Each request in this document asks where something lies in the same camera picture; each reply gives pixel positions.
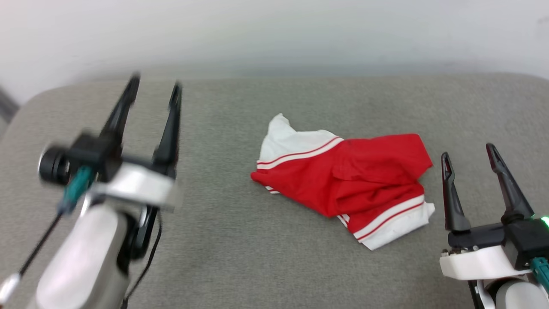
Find teal left camera connector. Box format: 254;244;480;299
58;167;94;215

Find red and white basketball jersey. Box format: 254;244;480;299
251;113;436;251

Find teal camera connector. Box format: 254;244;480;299
58;167;94;215
530;257;549;290

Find thin black camera cable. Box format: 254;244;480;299
0;210;65;303

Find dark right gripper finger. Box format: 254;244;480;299
486;143;535;225
441;151;472;233

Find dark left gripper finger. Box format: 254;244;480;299
153;82;183;179
101;73;141;139

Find teal right camera connector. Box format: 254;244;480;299
530;257;549;290

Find black looping gripper cable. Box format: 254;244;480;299
121;212;163;309

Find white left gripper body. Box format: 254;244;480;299
88;157;184;212

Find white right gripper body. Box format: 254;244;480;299
439;222;533;281

